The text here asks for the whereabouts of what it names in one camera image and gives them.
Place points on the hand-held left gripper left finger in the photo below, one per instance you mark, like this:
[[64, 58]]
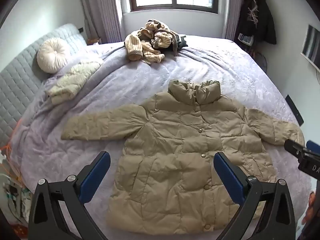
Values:
[[96, 175]]

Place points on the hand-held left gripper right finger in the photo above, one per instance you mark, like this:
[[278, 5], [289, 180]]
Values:
[[227, 175]]

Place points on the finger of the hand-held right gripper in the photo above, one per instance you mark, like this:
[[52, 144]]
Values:
[[313, 146], [293, 146]]

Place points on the khaki puffer jacket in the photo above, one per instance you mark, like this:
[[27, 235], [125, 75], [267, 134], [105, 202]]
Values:
[[175, 155]]

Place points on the person's right hand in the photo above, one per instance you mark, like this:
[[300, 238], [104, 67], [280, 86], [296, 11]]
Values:
[[308, 213]]

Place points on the black flat item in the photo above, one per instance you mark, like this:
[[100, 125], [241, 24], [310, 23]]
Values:
[[294, 110]]

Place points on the floor clutter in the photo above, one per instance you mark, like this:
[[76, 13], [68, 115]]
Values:
[[16, 200]]

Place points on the purple bed blanket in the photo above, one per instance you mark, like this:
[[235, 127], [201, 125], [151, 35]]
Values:
[[120, 87]]

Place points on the cream quilted garment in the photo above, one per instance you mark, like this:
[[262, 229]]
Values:
[[72, 80]]

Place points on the grey quilted headboard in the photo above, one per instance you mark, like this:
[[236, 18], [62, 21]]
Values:
[[17, 85]]

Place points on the round cream pillow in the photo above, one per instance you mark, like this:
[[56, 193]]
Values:
[[52, 55]]

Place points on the hanging dark coat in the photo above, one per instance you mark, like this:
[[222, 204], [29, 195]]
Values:
[[260, 22]]

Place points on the dark garment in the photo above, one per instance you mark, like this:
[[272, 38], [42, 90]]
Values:
[[181, 42]]

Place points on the beige striped sweater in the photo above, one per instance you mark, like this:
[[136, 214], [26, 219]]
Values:
[[150, 42]]

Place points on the light purple curtain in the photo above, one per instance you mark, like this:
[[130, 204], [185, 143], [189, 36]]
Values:
[[102, 7], [232, 10]]

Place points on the wall screen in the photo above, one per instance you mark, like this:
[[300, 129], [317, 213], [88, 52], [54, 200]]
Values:
[[312, 45]]

